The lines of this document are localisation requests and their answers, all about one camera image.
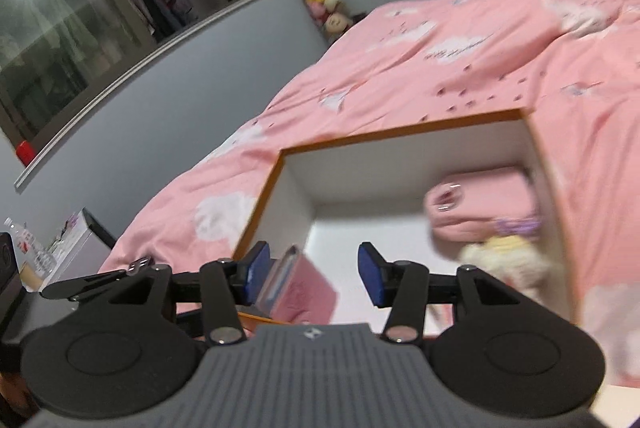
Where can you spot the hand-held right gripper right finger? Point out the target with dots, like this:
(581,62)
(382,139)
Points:
(370,273)

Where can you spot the clear water bottle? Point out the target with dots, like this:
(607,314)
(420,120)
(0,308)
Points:
(30,248)

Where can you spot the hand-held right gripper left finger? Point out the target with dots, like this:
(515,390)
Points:
(257,270)

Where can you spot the grey bedside cabinet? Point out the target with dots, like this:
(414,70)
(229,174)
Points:
(85,253)

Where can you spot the pink printed blanket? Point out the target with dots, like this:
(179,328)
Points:
(400,58)

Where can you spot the window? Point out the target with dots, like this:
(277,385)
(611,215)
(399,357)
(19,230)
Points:
(75,33)

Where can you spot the white pink crochet toy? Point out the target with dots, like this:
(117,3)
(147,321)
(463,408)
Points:
(505,258)

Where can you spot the red cup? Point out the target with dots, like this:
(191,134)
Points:
(25,153)

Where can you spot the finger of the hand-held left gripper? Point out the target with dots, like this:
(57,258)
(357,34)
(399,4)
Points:
(100,282)

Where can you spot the black device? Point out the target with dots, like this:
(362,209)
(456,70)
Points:
(9,268)

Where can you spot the pink fabric pouch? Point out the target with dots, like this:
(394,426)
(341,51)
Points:
(480,198)

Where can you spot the orange cardboard box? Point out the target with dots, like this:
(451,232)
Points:
(400,168)

